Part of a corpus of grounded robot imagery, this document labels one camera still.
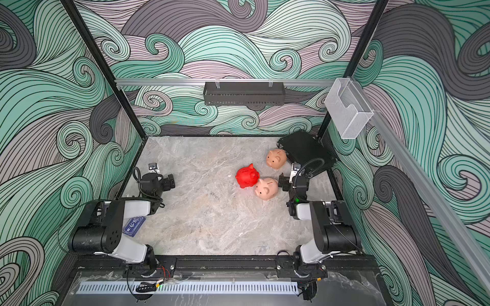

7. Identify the red piggy bank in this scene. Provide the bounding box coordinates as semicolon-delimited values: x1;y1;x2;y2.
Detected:
236;164;260;189

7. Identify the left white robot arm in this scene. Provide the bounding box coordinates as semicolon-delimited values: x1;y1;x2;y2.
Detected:
68;172;176;269

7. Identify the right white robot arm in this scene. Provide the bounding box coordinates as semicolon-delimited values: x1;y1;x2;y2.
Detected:
278;174;361;270

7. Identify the near pink piggy bank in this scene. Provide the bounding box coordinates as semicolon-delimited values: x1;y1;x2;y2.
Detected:
254;177;279;201

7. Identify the pink piggy bank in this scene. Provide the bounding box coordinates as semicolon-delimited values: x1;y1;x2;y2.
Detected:
266;149;287;170
254;177;279;201

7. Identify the far pink piggy bank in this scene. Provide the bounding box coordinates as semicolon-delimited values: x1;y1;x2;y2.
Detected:
266;149;287;170

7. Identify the black case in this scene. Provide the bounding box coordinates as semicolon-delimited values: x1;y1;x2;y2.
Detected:
277;130;336;177

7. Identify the blue card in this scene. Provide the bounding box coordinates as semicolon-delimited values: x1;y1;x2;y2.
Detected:
122;216;146;237

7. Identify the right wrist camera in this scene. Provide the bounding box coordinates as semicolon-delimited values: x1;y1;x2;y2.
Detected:
289;163;301;183

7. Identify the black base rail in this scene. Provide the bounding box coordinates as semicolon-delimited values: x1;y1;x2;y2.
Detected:
70;254;380;279

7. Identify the clear acrylic wall holder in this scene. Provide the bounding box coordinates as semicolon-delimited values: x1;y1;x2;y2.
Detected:
325;78;373;140

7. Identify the aluminium right rail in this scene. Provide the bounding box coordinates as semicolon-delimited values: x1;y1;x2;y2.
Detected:
348;78;489;293

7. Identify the aluminium rail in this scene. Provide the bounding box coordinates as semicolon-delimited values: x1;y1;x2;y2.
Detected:
348;78;489;293
115;78;335;87

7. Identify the white slotted cable duct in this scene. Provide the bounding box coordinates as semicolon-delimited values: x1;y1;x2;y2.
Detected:
75;281;299;295

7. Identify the black wall tray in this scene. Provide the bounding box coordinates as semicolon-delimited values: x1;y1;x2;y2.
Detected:
203;82;286;110

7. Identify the aluminium back rail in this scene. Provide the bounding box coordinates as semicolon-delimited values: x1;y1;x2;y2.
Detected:
115;78;335;87

